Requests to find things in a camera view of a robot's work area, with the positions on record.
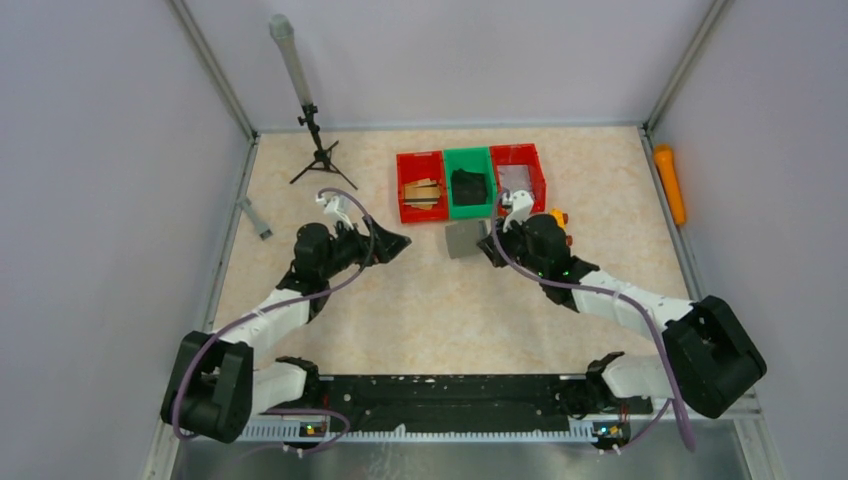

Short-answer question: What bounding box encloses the grey card holder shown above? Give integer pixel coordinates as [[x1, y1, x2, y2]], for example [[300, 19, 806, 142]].
[[445, 219, 488, 260]]

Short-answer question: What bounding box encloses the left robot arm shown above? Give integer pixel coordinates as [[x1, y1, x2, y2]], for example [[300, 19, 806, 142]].
[[160, 217, 412, 443]]

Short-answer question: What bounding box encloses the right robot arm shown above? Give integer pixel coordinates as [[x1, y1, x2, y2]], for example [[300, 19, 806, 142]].
[[477, 214, 768, 419]]

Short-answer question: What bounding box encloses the yellow toy brick car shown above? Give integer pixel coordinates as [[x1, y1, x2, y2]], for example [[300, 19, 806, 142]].
[[549, 208, 573, 247]]

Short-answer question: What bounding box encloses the black item in bin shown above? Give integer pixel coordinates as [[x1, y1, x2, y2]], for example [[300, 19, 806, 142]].
[[450, 169, 489, 206]]

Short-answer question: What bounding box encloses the green bin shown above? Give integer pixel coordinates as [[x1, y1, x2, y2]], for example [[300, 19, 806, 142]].
[[443, 147, 497, 220]]

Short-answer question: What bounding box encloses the clear bag in bin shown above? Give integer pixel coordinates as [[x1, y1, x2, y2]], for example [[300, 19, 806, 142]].
[[496, 164, 535, 198]]

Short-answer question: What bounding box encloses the right red bin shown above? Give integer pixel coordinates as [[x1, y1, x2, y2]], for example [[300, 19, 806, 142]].
[[489, 143, 547, 213]]

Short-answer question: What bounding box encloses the red bin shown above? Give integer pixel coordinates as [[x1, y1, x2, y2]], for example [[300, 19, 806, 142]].
[[396, 150, 449, 224], [489, 143, 547, 213]]

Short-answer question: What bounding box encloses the left red bin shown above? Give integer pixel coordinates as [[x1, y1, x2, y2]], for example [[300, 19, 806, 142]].
[[396, 150, 449, 224]]

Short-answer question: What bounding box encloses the orange flashlight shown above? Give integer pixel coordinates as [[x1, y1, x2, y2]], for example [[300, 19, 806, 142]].
[[653, 144, 687, 226]]

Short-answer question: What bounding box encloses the black tripod with grey tube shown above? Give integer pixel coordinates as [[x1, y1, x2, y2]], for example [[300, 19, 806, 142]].
[[269, 14, 358, 190]]

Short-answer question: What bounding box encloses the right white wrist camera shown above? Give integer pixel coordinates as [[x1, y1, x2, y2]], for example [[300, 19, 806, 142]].
[[501, 190, 535, 232]]

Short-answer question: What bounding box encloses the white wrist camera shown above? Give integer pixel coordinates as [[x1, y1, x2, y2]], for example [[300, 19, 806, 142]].
[[321, 195, 354, 230], [501, 190, 535, 232]]

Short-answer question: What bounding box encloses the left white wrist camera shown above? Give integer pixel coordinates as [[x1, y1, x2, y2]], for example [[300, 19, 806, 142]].
[[321, 195, 354, 230]]

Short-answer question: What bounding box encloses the small grey bracket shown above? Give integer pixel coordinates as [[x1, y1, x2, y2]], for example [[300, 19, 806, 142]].
[[237, 196, 273, 241]]

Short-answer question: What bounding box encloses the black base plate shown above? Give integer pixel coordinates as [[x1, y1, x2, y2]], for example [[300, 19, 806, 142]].
[[281, 374, 653, 433]]

